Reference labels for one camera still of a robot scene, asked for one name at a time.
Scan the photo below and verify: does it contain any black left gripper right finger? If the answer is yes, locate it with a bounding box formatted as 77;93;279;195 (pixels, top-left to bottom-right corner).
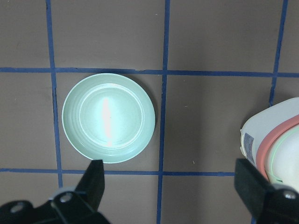
234;159;299;224

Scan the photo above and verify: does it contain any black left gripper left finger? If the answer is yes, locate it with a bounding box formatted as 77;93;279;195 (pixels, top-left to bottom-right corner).
50;160;105;212

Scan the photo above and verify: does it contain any white rice cooker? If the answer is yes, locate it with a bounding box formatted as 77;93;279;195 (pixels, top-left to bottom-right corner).
240;98;299;190

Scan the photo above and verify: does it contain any light green plate left side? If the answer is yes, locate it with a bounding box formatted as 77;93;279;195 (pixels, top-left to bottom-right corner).
61;73;156;164

